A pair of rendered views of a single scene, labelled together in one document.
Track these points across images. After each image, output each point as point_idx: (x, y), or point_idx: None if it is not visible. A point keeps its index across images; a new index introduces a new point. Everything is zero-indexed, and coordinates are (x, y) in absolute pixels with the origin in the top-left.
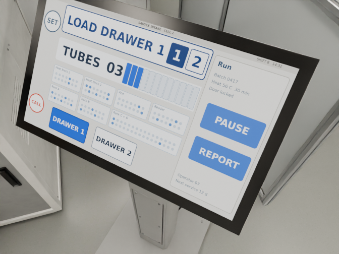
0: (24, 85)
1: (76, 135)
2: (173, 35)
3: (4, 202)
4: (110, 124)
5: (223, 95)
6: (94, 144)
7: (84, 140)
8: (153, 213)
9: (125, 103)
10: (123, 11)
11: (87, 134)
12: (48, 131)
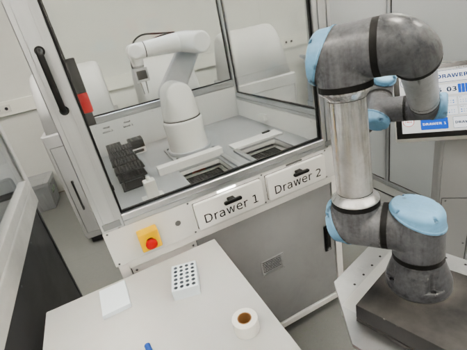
0: None
1: (441, 126)
2: None
3: (313, 277)
4: (461, 112)
5: None
6: (455, 125)
7: (448, 126)
8: (459, 223)
9: (465, 99)
10: (445, 66)
11: (448, 122)
12: (422, 132)
